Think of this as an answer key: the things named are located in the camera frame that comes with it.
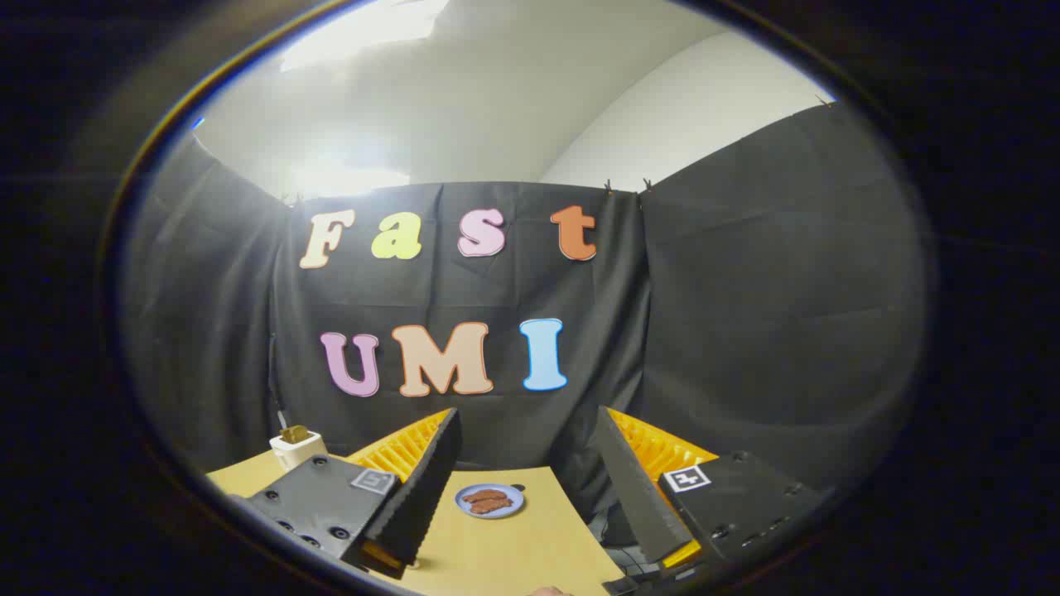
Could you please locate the brown toast slice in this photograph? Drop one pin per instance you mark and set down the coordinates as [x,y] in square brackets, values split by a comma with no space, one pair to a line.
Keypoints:
[295,433]

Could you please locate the brown cookie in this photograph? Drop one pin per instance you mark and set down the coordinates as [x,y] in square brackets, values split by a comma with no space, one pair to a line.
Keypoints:
[492,506]
[485,496]

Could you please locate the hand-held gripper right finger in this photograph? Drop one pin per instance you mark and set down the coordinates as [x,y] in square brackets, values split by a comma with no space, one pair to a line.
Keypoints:
[633,488]

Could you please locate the white toaster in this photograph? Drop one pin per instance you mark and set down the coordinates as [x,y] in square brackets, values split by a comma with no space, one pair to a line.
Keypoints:
[298,454]

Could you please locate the pale blue plate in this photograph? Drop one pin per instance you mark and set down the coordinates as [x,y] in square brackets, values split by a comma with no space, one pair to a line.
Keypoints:
[464,507]

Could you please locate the ceiling light panel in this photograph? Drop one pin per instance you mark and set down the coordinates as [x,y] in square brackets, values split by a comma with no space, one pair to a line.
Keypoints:
[364,29]

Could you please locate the black backdrop cloth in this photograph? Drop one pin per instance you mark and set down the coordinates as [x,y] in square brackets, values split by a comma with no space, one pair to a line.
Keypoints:
[745,314]

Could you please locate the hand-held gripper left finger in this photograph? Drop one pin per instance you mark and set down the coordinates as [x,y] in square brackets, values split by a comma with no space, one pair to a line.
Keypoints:
[418,488]

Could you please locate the light wooden table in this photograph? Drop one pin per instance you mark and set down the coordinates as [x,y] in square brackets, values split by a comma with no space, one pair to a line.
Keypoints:
[513,555]

